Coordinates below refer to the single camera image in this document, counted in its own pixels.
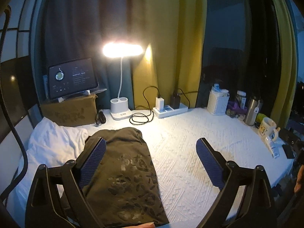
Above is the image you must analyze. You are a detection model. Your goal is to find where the white blue packet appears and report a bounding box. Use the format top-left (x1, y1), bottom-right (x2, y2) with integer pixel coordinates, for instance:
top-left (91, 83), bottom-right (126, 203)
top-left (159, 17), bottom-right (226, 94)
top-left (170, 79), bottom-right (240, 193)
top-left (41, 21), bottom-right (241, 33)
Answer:
top-left (211, 83), bottom-right (230, 95)

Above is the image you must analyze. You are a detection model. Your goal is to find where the purple plastic item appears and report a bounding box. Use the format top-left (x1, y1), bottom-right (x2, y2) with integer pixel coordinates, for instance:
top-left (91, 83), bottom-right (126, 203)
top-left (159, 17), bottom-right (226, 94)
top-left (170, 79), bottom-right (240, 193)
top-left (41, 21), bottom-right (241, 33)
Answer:
top-left (228, 101), bottom-right (247, 116)

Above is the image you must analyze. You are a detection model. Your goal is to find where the dark wooden panel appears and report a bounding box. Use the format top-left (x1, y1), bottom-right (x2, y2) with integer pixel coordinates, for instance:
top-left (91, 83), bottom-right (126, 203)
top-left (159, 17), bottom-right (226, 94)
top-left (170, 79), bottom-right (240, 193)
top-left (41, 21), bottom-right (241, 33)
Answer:
top-left (0, 56), bottom-right (41, 145)

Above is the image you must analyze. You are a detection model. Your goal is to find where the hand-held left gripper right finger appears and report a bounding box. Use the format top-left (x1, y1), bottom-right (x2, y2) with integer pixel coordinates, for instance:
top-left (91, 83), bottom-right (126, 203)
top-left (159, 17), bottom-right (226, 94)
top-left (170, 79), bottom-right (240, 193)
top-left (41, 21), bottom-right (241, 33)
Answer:
top-left (196, 137), bottom-right (278, 228)

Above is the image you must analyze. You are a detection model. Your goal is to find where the glass jar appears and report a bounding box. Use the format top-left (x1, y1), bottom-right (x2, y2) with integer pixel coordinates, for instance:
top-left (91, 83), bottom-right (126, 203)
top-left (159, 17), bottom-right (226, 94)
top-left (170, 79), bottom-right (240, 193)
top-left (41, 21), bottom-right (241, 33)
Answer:
top-left (235, 90), bottom-right (247, 108)

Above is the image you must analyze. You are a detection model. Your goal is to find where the thin black charger cable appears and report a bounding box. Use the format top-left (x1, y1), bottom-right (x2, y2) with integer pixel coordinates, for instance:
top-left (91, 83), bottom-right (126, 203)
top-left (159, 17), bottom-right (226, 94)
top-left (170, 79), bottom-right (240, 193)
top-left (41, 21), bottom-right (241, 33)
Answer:
top-left (177, 88), bottom-right (199, 105)

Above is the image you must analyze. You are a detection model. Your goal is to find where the black braided cable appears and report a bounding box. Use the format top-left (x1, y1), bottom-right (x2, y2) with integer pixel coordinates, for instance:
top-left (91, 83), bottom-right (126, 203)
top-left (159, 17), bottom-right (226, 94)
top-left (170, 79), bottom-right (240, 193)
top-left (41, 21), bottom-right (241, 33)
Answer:
top-left (0, 5), bottom-right (29, 205)

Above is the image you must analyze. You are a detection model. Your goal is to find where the dark glass window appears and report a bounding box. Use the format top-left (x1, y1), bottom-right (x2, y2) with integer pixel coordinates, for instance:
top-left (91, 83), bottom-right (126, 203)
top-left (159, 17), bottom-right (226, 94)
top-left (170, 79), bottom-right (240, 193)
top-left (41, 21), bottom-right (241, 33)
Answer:
top-left (196, 0), bottom-right (281, 114)

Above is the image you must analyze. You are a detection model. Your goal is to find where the yellow green ball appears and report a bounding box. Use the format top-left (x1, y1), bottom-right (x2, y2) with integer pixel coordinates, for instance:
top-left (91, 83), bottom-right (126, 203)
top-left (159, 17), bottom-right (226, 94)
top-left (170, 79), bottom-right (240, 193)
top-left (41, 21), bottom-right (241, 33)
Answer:
top-left (255, 113), bottom-right (266, 126)

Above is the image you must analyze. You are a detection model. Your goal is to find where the white textured table cover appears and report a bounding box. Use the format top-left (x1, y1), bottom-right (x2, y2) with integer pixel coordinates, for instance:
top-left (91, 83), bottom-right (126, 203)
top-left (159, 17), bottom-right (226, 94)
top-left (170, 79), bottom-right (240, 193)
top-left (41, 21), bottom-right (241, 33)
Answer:
top-left (7, 107), bottom-right (295, 228)

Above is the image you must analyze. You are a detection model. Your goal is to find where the wide yellow curtain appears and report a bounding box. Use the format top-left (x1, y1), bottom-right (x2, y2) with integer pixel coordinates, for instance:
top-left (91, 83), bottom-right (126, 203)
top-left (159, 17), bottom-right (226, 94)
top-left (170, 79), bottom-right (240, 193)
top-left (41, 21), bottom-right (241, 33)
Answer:
top-left (132, 0), bottom-right (208, 111)

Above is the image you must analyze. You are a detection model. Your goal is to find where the white power strip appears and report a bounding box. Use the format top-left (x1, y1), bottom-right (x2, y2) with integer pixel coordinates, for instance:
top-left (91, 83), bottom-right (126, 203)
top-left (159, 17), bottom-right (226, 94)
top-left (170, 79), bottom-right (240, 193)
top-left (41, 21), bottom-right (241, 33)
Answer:
top-left (152, 103), bottom-right (188, 119)

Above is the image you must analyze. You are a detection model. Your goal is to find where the white plastic basket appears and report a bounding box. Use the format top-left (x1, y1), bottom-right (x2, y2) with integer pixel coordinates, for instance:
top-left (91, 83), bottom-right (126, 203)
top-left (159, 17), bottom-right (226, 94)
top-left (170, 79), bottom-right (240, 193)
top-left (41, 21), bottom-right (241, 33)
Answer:
top-left (207, 91), bottom-right (230, 116)

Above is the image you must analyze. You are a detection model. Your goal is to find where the brown t-shirt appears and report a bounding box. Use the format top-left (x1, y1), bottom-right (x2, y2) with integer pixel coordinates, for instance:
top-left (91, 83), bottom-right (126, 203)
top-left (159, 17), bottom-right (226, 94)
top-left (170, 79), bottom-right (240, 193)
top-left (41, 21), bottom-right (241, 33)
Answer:
top-left (81, 127), bottom-right (170, 228)

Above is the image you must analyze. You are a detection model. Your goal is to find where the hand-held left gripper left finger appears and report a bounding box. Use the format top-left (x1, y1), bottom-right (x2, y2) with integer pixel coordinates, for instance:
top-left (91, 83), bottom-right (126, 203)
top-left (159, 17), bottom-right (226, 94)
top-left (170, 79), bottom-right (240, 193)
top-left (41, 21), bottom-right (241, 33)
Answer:
top-left (25, 136), bottom-right (107, 228)

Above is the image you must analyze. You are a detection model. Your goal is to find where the white mug with yellow print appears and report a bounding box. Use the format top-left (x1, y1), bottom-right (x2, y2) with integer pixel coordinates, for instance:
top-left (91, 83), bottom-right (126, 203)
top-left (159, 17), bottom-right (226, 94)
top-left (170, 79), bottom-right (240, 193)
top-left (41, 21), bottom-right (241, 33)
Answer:
top-left (258, 117), bottom-right (281, 142)

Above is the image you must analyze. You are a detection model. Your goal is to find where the narrow yellow curtain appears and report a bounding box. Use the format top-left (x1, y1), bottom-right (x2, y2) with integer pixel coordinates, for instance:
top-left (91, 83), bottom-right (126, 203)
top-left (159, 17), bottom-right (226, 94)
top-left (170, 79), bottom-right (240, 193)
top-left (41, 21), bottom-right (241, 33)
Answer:
top-left (264, 0), bottom-right (300, 129)

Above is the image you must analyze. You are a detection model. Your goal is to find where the white desk lamp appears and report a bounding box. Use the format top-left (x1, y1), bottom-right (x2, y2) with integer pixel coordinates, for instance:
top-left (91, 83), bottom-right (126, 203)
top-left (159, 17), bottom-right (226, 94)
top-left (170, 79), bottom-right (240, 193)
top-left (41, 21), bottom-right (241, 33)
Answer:
top-left (102, 42), bottom-right (143, 121)

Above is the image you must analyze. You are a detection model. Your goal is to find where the silver tablet stand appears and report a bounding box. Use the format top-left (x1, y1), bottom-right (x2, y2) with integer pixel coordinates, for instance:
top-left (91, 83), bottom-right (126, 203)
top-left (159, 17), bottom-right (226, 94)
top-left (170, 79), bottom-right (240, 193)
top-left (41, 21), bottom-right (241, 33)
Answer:
top-left (56, 88), bottom-right (107, 103)

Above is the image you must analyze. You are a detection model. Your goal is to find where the black charger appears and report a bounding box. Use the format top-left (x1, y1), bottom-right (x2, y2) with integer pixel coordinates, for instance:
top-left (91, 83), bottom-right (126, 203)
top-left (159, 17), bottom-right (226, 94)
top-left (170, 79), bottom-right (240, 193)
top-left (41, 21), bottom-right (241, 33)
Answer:
top-left (170, 93), bottom-right (181, 109)

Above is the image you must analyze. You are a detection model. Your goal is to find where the person's right hand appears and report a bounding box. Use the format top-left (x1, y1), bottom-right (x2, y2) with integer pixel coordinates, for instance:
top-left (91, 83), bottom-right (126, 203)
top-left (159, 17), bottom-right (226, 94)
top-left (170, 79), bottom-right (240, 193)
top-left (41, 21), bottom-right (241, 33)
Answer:
top-left (294, 170), bottom-right (304, 193)

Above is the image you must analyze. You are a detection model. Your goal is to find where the black tablet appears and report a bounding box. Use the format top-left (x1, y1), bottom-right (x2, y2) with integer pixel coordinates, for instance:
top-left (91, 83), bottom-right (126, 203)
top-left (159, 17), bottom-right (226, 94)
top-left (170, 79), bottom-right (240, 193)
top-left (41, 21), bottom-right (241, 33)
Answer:
top-left (47, 57), bottom-right (99, 99)

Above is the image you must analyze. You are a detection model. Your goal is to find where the steel thermos bottle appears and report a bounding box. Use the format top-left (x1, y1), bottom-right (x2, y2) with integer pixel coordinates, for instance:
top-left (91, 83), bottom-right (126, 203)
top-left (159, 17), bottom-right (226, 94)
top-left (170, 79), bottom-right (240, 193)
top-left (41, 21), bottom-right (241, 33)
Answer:
top-left (244, 96), bottom-right (264, 126)

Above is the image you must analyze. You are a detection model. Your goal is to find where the black cord bundle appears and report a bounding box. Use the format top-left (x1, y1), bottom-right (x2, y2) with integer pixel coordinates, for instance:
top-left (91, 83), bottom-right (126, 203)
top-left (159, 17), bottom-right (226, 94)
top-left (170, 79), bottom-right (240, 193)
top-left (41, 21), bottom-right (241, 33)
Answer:
top-left (95, 109), bottom-right (106, 126)

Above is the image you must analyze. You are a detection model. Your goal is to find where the dark grey curtain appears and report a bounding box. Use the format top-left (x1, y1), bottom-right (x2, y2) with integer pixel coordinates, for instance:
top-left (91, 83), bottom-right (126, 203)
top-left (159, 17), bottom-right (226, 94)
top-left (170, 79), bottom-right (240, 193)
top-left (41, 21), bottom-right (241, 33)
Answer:
top-left (31, 0), bottom-right (148, 110)

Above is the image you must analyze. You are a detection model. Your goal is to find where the coiled black charging cable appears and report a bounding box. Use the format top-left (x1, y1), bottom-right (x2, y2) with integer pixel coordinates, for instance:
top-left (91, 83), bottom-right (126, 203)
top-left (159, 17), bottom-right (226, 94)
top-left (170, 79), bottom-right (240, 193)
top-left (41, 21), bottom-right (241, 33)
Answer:
top-left (129, 86), bottom-right (162, 125)

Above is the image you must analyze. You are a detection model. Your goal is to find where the small patterned pouch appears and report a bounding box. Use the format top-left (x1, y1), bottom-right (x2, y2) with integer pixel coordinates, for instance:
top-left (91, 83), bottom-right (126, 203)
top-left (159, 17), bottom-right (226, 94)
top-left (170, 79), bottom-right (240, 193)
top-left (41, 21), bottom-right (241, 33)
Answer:
top-left (226, 109), bottom-right (245, 121)

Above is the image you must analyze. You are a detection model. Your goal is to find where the white cloth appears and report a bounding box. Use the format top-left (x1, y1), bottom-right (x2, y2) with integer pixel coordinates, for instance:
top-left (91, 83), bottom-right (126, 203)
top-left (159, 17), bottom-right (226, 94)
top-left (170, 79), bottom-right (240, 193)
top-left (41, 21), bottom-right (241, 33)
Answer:
top-left (7, 117), bottom-right (89, 219)

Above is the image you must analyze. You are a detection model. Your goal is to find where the brown cardboard box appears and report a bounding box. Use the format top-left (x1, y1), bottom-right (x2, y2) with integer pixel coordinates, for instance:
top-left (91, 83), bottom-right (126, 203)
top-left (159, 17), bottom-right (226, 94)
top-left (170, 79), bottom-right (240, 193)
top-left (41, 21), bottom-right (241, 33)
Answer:
top-left (39, 94), bottom-right (98, 127)

